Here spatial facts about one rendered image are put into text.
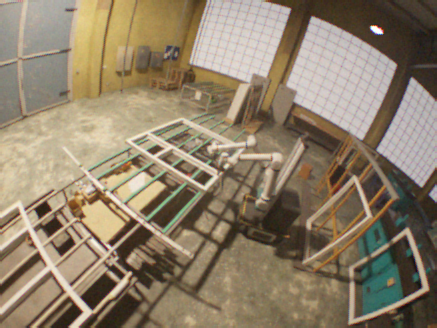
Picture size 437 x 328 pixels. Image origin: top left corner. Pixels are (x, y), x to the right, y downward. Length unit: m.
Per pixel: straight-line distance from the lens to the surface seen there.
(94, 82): 7.73
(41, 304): 2.12
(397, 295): 3.71
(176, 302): 2.46
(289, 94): 9.27
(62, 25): 7.29
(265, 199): 2.29
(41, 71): 7.15
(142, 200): 2.35
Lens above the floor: 2.42
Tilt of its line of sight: 34 degrees down
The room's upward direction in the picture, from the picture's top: 19 degrees clockwise
